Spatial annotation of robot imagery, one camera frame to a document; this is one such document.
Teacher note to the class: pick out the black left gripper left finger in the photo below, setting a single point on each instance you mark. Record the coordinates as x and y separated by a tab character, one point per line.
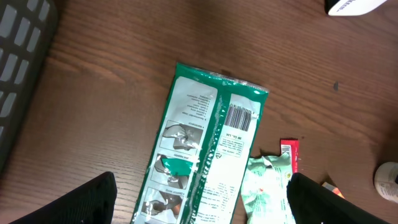
90	203

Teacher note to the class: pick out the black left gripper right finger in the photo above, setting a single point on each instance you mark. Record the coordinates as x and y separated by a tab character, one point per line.
312	203

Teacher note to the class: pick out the white teal wipes packet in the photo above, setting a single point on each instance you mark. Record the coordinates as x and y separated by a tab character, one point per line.
264	190

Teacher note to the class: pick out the red snack stick packet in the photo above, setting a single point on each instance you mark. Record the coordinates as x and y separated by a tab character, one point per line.
291	146

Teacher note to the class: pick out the green lid cream jar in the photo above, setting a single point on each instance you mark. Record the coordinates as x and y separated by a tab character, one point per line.
385	181

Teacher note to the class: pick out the green white 3M package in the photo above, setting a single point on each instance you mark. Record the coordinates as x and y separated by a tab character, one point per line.
202	149

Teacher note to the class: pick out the white cube barcode scanner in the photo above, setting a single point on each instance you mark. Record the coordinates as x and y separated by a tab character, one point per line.
351	7

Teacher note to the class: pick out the grey plastic mesh basket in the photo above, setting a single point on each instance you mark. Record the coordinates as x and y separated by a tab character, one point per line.
27	29

